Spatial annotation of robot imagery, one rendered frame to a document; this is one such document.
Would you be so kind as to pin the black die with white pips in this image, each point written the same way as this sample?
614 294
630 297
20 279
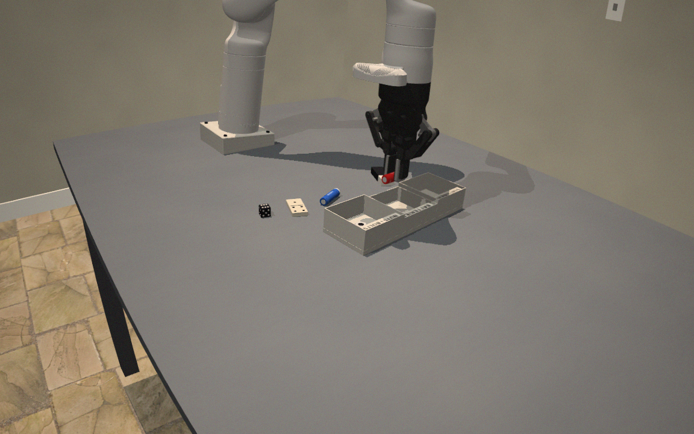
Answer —
264 210

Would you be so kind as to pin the blue aa battery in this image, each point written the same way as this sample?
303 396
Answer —
330 196

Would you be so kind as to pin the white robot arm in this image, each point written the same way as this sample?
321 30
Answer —
407 56

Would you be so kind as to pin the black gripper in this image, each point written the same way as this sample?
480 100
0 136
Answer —
399 125

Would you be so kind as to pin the cream domino tile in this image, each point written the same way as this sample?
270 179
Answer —
296 207

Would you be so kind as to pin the red battery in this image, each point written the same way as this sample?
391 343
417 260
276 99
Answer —
388 178

